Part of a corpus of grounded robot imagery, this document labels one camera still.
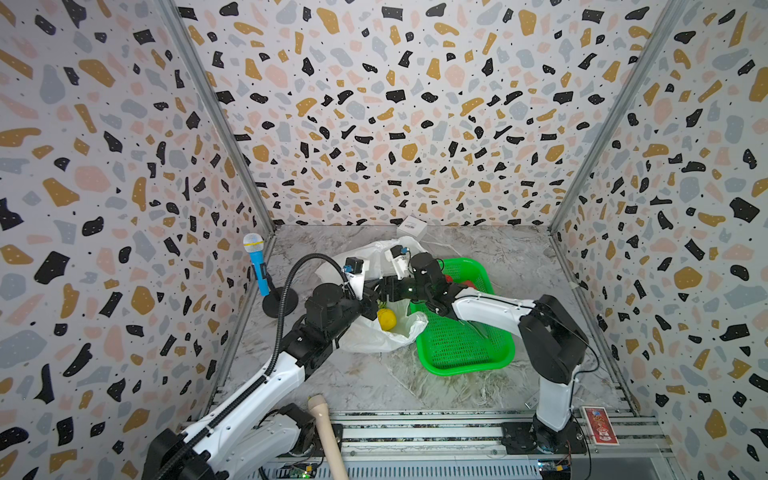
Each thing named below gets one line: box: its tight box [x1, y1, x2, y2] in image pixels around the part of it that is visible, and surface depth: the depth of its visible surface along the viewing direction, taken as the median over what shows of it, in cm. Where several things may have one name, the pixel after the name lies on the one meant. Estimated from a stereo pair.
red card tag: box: [582, 406, 619, 446], surface depth 76 cm
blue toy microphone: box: [243, 233, 271, 297], surface depth 83 cm
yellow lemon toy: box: [377, 308, 397, 331], surface depth 92 cm
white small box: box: [397, 215, 428, 238], surface depth 119 cm
